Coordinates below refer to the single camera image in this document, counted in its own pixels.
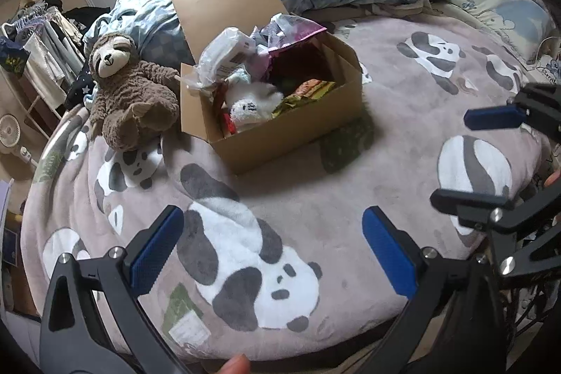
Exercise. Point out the cardboard box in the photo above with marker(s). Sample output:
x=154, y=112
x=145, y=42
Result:
x=280, y=141

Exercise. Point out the red snack packet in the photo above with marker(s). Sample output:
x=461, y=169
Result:
x=228, y=124

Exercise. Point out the small white fan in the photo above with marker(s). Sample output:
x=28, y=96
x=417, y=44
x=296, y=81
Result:
x=11, y=133

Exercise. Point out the clear plastic package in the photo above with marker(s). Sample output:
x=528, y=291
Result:
x=223, y=54

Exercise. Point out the white plush cat toy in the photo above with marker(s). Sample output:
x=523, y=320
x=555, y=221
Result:
x=252, y=106

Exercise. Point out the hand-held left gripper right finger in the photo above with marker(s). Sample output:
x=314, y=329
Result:
x=390, y=255

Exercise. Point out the panda print blanket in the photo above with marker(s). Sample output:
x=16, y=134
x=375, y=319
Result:
x=307, y=190

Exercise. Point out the light blue printed pillow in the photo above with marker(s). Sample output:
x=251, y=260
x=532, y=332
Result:
x=504, y=10

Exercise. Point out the person's left hand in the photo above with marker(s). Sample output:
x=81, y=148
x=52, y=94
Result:
x=234, y=365

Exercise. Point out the dark blue printed bag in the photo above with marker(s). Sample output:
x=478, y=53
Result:
x=13, y=58

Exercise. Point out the orange green snack packet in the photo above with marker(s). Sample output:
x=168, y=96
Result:
x=307, y=90

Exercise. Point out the pink white snack bag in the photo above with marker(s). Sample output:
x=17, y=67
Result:
x=258, y=62
x=298, y=30

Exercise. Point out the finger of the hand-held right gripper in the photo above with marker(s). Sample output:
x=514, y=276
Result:
x=495, y=117
x=473, y=203

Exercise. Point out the clothes rack with garments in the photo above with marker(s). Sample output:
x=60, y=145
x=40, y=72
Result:
x=48, y=49

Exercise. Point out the brown sloth plush toy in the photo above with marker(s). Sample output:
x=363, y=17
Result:
x=131, y=102

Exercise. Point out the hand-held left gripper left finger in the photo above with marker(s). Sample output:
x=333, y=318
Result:
x=157, y=251

